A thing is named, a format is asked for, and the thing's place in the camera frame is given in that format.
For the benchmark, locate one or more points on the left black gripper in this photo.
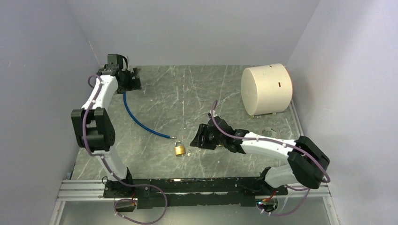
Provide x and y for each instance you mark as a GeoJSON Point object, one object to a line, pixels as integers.
{"type": "Point", "coordinates": [134, 84]}

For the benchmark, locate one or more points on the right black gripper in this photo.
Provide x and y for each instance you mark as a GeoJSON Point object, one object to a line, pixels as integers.
{"type": "Point", "coordinates": [203, 130]}

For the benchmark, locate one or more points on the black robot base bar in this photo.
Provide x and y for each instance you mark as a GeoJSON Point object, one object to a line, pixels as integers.
{"type": "Point", "coordinates": [150, 193]}

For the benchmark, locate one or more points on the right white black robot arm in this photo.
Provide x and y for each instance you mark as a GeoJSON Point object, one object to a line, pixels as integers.
{"type": "Point", "coordinates": [305, 162]}

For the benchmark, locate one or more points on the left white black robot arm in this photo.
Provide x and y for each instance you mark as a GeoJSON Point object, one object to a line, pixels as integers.
{"type": "Point", "coordinates": [92, 125]}

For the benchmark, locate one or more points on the cream cylindrical container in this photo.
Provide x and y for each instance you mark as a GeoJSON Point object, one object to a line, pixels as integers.
{"type": "Point", "coordinates": [266, 89]}

